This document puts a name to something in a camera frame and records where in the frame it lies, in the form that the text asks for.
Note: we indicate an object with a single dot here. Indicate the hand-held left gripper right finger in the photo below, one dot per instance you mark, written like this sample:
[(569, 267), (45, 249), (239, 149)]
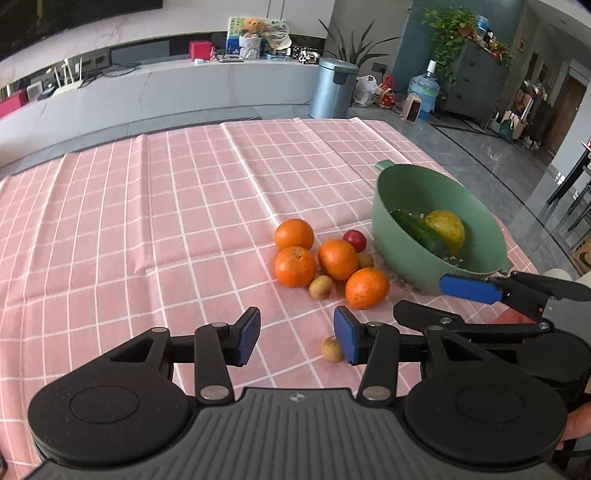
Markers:
[(344, 337)]

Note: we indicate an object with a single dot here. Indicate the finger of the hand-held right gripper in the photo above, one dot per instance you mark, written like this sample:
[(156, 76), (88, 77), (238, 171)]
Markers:
[(471, 288), (429, 318)]

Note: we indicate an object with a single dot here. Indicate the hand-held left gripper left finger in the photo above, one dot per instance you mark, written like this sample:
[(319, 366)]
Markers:
[(249, 334)]

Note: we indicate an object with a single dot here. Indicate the brown kiwi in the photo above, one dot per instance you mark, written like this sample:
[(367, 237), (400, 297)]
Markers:
[(332, 349), (365, 260), (320, 286)]

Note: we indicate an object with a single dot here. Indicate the orange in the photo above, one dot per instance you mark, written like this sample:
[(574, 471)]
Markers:
[(338, 260), (367, 288), (294, 234), (294, 266)]

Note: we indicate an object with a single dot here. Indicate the red tomato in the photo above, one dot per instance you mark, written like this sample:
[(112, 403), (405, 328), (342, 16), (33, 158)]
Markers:
[(354, 239)]

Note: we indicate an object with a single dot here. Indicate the green plastic bowl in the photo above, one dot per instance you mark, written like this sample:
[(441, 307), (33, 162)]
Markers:
[(392, 221)]

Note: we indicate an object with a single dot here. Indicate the person's right hand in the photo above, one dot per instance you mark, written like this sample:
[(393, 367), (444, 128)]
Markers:
[(579, 422)]

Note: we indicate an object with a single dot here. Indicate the yellow pear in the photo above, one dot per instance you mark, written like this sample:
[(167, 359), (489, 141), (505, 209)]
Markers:
[(450, 230)]

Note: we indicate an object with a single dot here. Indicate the green cucumber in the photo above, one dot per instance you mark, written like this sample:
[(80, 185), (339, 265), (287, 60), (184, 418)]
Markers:
[(418, 230)]

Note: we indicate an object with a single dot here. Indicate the cardboard box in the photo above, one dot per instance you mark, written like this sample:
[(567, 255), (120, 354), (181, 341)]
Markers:
[(582, 258)]

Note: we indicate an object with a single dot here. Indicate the pink checked tablecloth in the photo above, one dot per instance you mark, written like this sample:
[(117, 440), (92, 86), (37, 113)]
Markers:
[(138, 207)]

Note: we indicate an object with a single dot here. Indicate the cluttered storage rack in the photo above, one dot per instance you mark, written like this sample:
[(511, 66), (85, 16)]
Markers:
[(526, 110)]

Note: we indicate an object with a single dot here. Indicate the pink small appliance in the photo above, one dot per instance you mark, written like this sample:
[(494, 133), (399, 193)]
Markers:
[(412, 108)]

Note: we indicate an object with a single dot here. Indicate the blue water jug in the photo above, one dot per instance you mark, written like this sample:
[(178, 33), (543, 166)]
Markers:
[(422, 92)]

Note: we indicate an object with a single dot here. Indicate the grey drawer cabinet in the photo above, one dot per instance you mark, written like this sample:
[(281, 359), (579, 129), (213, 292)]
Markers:
[(475, 83)]

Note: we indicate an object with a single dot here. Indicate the white plastic bag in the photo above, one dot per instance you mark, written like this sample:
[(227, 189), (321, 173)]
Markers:
[(367, 91)]

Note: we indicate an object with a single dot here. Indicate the grey pedal trash can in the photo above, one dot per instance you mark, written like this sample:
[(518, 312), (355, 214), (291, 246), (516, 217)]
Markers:
[(332, 87)]

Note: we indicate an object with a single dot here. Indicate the white marble console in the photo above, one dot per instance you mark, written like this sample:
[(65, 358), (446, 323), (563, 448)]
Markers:
[(184, 92)]

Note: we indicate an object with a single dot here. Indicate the trailing green plant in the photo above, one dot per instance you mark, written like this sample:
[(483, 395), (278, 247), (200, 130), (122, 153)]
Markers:
[(448, 32)]

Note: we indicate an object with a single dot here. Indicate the green leafy houseplant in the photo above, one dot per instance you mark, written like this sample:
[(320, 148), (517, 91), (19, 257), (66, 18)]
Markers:
[(353, 46)]

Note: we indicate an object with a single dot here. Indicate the teddy bear bouquet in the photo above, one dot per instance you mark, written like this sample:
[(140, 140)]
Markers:
[(250, 39)]

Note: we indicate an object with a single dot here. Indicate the white router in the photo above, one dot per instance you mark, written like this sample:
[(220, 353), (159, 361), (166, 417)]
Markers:
[(67, 85)]

